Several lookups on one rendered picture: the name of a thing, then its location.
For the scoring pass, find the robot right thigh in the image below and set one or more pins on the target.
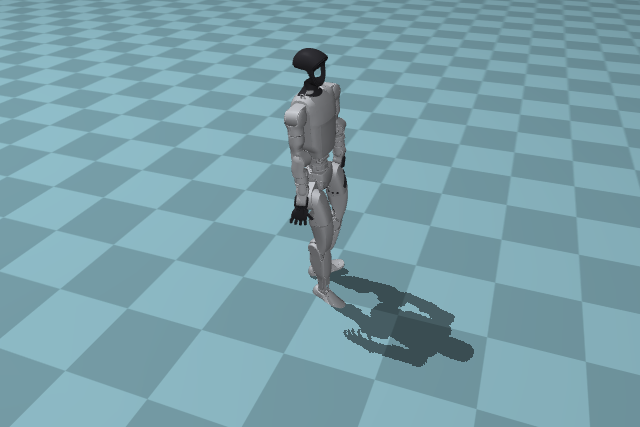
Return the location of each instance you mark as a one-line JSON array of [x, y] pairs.
[[322, 223]]

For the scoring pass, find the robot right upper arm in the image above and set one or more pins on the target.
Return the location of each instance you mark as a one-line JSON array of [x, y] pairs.
[[296, 116]]

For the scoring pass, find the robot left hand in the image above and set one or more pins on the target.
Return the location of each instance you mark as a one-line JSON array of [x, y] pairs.
[[345, 181]]

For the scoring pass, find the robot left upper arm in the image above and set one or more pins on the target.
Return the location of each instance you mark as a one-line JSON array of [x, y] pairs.
[[340, 122]]

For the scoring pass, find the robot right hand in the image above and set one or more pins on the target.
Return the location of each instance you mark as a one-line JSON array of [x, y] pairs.
[[300, 213]]

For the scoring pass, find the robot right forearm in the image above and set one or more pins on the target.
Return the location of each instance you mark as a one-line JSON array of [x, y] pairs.
[[300, 175]]

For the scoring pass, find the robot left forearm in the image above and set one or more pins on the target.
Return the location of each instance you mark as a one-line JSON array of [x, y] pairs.
[[339, 149]]

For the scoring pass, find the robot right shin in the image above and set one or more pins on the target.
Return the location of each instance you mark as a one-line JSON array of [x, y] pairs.
[[321, 266]]

